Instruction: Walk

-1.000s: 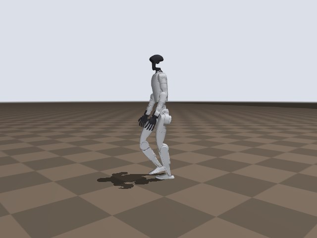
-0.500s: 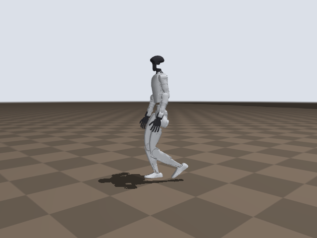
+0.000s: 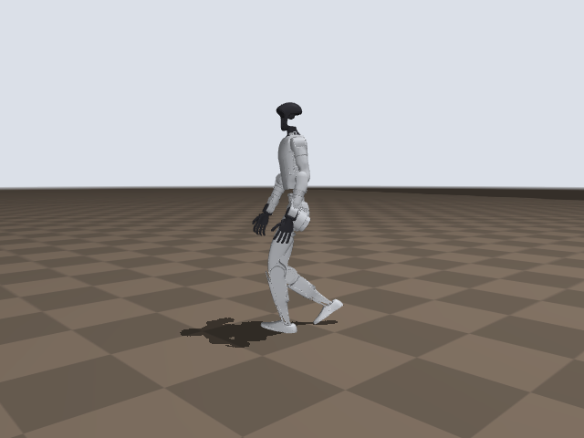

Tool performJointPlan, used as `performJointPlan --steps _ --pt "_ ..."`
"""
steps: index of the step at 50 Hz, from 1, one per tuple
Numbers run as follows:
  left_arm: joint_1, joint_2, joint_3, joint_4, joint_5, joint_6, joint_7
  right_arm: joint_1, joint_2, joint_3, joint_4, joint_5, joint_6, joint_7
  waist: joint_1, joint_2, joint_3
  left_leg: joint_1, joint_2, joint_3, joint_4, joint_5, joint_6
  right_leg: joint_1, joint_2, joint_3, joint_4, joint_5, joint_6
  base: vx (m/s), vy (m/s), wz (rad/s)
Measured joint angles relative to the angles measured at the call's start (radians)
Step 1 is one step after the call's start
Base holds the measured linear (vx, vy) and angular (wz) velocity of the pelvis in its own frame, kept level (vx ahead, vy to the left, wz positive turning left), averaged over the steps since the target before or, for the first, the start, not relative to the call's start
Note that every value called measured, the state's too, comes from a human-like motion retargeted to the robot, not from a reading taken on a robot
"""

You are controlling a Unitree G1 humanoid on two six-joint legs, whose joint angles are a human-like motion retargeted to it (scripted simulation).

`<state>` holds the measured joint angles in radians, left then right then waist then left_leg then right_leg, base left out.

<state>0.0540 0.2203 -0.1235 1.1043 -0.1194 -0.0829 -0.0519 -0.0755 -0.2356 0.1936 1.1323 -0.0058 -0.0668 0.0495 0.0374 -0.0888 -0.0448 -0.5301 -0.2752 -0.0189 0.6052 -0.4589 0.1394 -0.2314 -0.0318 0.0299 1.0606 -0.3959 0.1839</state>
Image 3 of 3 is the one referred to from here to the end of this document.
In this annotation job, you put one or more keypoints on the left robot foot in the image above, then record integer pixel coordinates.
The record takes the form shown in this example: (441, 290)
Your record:
(279, 326)

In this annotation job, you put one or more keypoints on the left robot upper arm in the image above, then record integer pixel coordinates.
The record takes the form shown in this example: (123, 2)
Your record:
(298, 145)

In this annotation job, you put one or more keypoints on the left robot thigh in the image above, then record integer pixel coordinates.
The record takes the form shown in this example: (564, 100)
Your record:
(277, 250)

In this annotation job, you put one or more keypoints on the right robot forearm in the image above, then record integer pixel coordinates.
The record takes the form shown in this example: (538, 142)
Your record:
(273, 200)

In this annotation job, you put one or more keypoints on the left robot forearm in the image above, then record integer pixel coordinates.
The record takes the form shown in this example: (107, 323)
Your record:
(300, 189)

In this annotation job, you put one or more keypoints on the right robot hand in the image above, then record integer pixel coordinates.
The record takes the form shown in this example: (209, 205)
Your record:
(262, 220)

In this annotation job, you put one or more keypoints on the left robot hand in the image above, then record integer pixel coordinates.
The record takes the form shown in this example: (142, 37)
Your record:
(285, 226)

